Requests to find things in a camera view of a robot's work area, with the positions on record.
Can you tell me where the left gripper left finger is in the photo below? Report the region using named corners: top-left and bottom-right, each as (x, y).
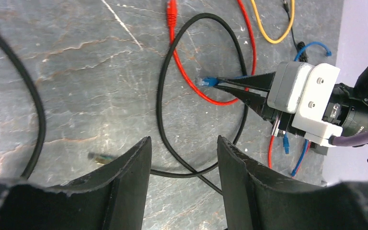
top-left (0, 137), bottom-right (152, 230)

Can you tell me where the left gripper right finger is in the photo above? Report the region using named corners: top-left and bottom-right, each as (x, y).
top-left (217, 136), bottom-right (368, 230)

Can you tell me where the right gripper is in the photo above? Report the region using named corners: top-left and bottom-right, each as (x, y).
top-left (214, 72), bottom-right (305, 137)

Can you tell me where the long blue ethernet cable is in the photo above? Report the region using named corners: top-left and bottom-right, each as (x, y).
top-left (195, 75), bottom-right (310, 178)

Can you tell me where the yellow ethernet cable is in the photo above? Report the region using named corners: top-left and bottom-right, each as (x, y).
top-left (250, 0), bottom-right (296, 45)

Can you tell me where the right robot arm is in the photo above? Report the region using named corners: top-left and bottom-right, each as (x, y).
top-left (212, 58), bottom-right (368, 152)

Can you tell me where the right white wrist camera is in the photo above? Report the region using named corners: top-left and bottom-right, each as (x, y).
top-left (267, 61), bottom-right (343, 147)

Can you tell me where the long black cable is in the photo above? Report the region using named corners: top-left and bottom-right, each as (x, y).
top-left (149, 12), bottom-right (250, 196)

